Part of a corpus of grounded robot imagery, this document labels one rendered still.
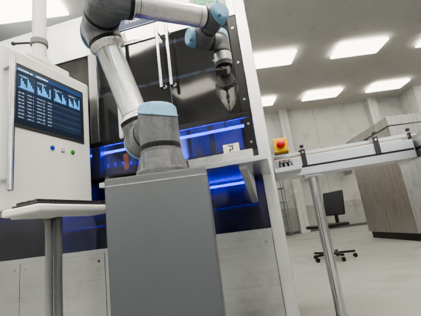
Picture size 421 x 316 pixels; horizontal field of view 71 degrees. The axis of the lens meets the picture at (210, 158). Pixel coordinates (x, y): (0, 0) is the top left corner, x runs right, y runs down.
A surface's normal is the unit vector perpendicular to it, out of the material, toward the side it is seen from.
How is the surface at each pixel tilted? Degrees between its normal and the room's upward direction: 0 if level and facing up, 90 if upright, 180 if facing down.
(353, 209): 90
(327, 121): 90
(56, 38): 90
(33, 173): 90
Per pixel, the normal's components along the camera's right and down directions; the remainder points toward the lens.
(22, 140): 0.91, -0.20
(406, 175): -0.02, -0.22
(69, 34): -0.23, -0.19
